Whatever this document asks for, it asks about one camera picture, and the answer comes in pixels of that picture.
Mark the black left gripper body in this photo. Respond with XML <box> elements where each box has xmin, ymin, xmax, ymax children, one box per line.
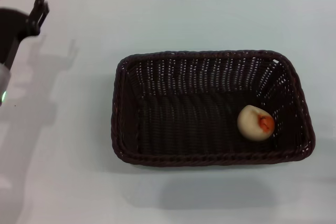
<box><xmin>0</xmin><ymin>8</ymin><xmax>30</xmax><ymax>70</ymax></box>

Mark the cream bun with orange spot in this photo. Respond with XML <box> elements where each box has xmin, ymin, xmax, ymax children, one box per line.
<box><xmin>237</xmin><ymin>104</ymin><xmax>276</xmax><ymax>141</ymax></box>

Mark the dark brown woven wicker basket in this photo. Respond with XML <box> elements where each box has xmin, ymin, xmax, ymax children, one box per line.
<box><xmin>110</xmin><ymin>49</ymin><xmax>316</xmax><ymax>168</ymax></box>

